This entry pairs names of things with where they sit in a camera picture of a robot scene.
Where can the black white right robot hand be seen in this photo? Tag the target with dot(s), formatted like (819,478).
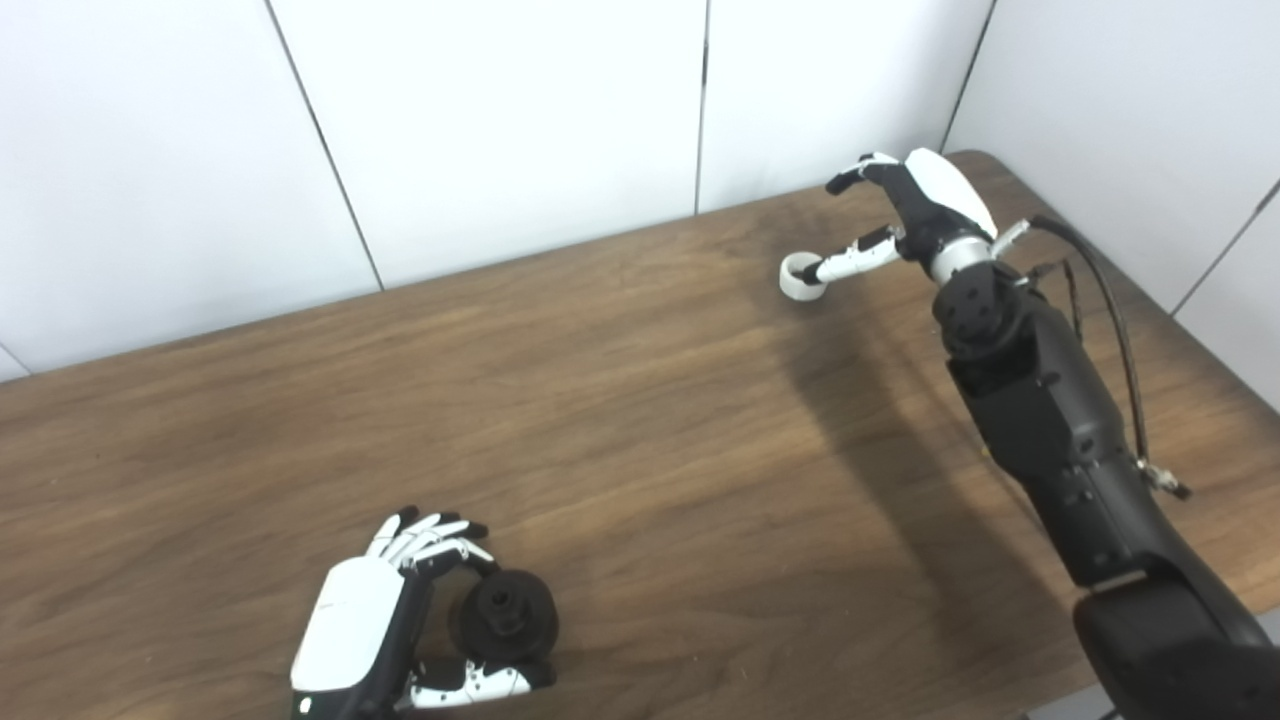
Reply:
(945,195)

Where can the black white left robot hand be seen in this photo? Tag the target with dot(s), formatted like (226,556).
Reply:
(350,620)

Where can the round black part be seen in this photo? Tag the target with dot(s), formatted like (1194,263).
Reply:
(505,615)

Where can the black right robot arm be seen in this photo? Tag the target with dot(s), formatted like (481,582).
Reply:
(1040,400)

